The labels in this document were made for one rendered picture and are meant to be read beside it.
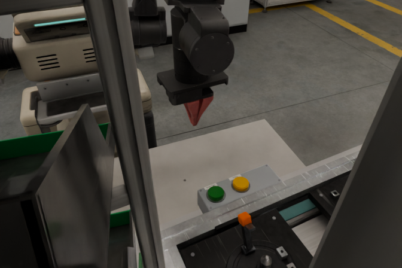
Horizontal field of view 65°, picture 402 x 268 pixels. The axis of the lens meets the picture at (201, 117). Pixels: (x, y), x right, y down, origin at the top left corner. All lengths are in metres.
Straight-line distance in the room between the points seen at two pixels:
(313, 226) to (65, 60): 0.80
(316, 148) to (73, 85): 1.83
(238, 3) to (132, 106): 3.64
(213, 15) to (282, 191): 0.55
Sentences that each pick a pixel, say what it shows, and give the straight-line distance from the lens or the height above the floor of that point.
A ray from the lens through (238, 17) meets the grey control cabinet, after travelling 3.88.
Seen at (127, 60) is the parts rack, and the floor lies 1.51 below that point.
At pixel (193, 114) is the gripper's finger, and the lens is 0.53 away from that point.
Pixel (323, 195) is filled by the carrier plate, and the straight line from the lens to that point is 0.84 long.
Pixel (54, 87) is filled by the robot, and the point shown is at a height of 1.08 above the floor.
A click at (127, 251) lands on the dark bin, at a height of 1.32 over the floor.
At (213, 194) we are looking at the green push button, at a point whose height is 0.97.
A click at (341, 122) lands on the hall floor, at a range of 2.74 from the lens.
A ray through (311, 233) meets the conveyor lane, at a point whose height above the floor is 0.92.
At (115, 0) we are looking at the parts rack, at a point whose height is 1.54.
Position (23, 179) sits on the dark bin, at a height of 1.38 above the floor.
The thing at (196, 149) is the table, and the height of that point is 0.86.
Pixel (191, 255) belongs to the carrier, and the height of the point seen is 0.97.
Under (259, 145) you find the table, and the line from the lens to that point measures 1.08.
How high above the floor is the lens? 1.59
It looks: 39 degrees down
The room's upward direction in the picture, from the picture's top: straight up
